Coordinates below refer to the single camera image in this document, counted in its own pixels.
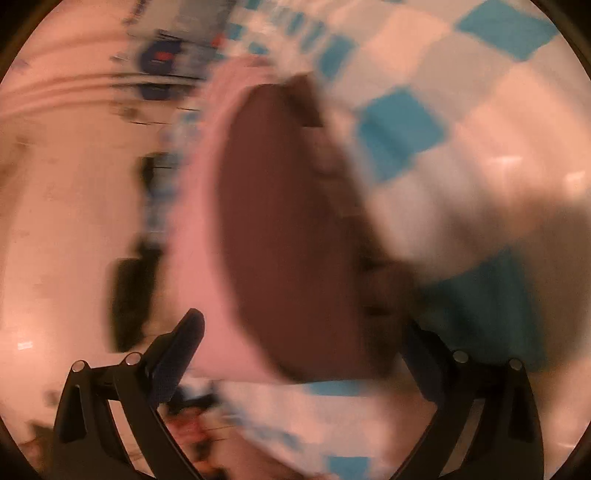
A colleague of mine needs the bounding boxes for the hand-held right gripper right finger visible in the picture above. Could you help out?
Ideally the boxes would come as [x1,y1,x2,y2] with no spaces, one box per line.
[401,320,544,480]

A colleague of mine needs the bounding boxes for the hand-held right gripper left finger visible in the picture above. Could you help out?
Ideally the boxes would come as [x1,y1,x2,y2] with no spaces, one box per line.
[51,308,206,480]

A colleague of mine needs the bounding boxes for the pink and brown jacket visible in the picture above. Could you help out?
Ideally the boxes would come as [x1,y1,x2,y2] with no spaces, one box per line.
[164,58,416,385]

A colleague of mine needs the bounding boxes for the dark cloth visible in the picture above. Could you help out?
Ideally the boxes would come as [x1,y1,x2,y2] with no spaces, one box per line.
[110,240,162,354]

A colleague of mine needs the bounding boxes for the blue white checked bed sheet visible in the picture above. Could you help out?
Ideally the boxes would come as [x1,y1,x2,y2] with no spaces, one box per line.
[148,0,587,480]

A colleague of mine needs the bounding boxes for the whale print cloth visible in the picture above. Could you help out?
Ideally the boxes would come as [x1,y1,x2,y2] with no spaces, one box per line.
[111,0,333,104]

